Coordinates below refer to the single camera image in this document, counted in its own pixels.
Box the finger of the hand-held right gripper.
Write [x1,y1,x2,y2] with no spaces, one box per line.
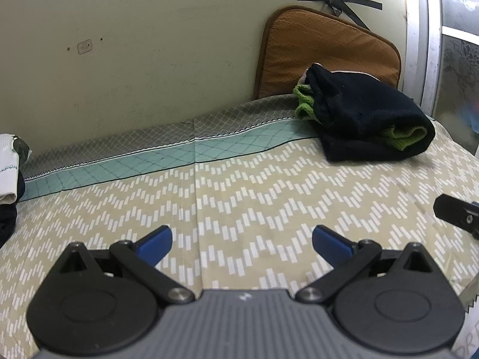
[434,194,479,241]

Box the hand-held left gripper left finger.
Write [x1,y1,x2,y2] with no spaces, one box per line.
[48,224,196,304]

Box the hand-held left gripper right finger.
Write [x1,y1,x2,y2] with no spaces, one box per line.
[295,224,445,303]

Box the navy striped green-lined sweater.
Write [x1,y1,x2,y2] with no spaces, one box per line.
[292,63,436,163]

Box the beige zigzag patterned bedsheet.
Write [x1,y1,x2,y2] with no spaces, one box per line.
[0,93,479,359]

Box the black folded garment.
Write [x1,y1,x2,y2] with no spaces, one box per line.
[0,176,27,247]

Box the white folded shirt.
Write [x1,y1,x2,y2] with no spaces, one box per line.
[0,133,32,206]

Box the aluminium sliding window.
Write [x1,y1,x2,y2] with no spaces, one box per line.
[404,0,479,146]

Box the orange cushion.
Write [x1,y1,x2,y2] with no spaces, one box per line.
[254,5,402,100]

